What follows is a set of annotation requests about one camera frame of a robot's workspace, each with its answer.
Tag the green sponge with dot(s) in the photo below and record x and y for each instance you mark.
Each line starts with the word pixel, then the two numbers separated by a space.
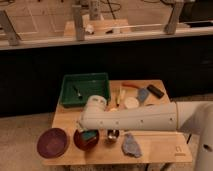
pixel 88 135

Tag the red bowl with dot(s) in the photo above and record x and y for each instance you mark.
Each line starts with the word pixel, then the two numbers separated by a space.
pixel 85 145

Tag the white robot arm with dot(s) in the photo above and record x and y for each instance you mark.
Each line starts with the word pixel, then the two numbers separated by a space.
pixel 195 117

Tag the blue grey sponge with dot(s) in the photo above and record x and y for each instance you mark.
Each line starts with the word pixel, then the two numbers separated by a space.
pixel 142 94

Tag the white round container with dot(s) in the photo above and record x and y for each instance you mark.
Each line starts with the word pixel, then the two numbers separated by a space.
pixel 131 102

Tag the green plastic tray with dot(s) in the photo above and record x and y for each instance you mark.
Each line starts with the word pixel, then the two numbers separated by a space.
pixel 88 84

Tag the metal cup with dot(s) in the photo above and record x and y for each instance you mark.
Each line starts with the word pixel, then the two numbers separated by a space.
pixel 113 135

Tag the black rectangular block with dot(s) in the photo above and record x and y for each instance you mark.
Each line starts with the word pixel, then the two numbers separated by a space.
pixel 155 91

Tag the white object on shelf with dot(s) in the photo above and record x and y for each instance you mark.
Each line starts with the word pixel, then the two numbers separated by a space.
pixel 89 29

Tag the wooden table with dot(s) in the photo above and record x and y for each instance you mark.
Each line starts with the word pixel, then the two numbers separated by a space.
pixel 157 147

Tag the blue grey cloth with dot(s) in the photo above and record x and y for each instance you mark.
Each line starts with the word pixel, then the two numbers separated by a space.
pixel 130 146

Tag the dark red plate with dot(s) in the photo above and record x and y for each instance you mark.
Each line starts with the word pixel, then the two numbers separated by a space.
pixel 53 143

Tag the yellow handled utensil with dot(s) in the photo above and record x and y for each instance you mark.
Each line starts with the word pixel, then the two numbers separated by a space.
pixel 120 96

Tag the grey post middle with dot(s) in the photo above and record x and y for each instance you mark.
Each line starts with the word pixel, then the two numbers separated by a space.
pixel 78 23

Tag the grey post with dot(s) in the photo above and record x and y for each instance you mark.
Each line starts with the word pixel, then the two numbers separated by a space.
pixel 8 28
pixel 78 23
pixel 171 26

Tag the grey post right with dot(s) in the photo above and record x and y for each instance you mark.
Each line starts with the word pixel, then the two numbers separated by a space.
pixel 171 26

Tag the grey post left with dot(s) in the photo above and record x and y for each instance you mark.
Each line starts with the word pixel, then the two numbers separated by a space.
pixel 8 28

